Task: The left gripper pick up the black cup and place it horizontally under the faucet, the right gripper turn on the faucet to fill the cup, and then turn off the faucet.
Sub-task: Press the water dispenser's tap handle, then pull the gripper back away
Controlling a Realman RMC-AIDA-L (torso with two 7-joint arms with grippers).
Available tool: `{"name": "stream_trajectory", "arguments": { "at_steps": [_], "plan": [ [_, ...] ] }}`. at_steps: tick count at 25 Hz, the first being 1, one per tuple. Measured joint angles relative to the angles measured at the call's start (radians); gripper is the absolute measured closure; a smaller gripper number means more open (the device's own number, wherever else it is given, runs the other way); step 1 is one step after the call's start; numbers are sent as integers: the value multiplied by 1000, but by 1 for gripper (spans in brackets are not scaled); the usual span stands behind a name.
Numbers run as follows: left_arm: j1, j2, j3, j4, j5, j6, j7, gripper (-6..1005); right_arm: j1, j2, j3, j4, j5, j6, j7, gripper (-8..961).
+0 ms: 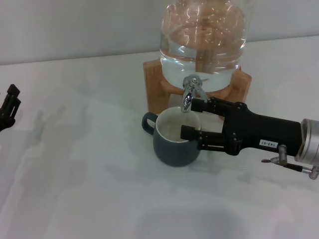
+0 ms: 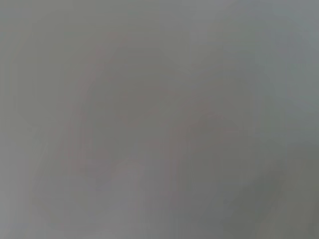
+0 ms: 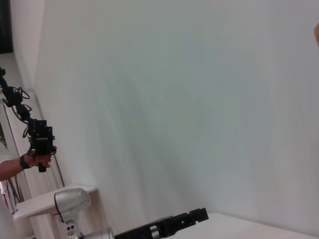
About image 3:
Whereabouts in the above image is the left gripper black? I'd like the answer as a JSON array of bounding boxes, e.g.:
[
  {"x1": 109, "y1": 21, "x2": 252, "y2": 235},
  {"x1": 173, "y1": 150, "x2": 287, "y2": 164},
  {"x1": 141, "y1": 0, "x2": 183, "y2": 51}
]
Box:
[{"x1": 114, "y1": 208, "x2": 209, "y2": 239}]

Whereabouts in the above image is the black teleoperation handle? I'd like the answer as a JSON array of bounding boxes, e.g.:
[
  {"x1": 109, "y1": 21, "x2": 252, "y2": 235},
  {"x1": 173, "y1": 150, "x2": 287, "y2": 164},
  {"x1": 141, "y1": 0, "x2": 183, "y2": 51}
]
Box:
[{"x1": 27, "y1": 119, "x2": 56, "y2": 173}]

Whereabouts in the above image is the person's bare forearm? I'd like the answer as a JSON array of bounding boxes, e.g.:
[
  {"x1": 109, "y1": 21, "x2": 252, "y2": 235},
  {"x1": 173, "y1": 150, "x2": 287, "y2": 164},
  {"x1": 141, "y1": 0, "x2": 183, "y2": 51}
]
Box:
[{"x1": 0, "y1": 156, "x2": 24, "y2": 181}]

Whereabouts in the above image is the black jointed teleoperation arm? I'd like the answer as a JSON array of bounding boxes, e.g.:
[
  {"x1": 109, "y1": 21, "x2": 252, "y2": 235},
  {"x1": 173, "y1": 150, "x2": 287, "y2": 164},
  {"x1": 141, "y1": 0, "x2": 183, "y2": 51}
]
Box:
[{"x1": 0, "y1": 66, "x2": 34, "y2": 125}]

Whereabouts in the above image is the person's bare hand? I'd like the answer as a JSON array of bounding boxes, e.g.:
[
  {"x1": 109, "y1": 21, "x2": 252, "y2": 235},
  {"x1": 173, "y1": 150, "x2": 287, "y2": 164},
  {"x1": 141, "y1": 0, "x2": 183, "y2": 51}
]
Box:
[{"x1": 26, "y1": 146, "x2": 57, "y2": 169}]

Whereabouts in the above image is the white shelf cabinet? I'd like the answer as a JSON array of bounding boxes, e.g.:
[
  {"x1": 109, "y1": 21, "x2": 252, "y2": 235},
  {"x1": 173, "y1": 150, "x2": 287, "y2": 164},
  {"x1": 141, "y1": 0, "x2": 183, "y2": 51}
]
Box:
[{"x1": 12, "y1": 183, "x2": 98, "y2": 239}]

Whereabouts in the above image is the black wristband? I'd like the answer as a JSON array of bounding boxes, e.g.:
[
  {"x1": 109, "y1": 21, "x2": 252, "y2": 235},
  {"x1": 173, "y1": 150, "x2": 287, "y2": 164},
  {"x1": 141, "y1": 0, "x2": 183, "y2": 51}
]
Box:
[{"x1": 19, "y1": 154, "x2": 32, "y2": 170}]

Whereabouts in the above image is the dark curtain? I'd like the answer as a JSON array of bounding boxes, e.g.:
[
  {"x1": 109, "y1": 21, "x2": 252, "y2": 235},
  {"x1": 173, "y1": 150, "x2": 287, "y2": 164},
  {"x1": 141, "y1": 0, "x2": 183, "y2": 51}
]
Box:
[{"x1": 0, "y1": 0, "x2": 13, "y2": 55}]

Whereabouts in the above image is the thin black cable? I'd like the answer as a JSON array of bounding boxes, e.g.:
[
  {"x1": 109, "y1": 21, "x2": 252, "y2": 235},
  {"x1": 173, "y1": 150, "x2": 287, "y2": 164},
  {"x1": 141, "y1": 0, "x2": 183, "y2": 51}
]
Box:
[{"x1": 52, "y1": 153, "x2": 65, "y2": 187}]

